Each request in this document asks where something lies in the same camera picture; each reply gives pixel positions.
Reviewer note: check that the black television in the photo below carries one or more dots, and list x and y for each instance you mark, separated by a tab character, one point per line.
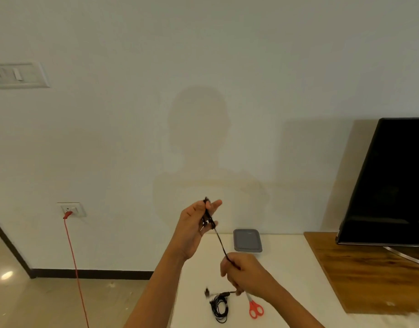
390	184

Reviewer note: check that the white wall socket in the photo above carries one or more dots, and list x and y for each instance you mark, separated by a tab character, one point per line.
77	209

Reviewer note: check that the grey lidded container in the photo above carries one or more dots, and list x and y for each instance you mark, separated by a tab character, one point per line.
247	239

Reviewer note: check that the person's right hand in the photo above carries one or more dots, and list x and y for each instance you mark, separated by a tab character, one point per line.
252	276

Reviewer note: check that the white wall switch panel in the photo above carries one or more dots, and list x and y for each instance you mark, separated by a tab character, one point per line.
21	75

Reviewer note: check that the person's left forearm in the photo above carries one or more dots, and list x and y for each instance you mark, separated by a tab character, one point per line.
154	290

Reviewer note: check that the silver television stand leg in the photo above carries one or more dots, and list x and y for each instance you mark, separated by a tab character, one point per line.
407	256

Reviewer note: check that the red scissors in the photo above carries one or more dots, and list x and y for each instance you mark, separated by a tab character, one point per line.
252	304

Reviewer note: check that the person's left hand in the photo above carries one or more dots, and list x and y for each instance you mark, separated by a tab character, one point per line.
189	228

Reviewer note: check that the wooden board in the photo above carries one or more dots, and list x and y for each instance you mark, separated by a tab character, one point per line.
373	276

